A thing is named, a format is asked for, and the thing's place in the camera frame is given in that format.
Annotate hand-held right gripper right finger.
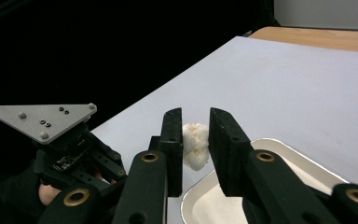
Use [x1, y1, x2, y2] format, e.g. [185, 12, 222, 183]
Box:
[209, 106, 339, 224]

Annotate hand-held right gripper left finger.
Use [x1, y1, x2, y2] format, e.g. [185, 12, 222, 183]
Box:
[111, 106, 184, 224]

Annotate square metal tray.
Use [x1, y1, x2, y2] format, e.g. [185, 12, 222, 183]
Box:
[180, 137, 350, 224]

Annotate black curtain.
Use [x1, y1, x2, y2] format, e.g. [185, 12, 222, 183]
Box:
[0, 0, 276, 175]

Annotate white board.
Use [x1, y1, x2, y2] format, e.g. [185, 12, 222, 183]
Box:
[91, 35, 358, 224]

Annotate wooden table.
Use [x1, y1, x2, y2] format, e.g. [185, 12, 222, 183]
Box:
[248, 26, 358, 54]

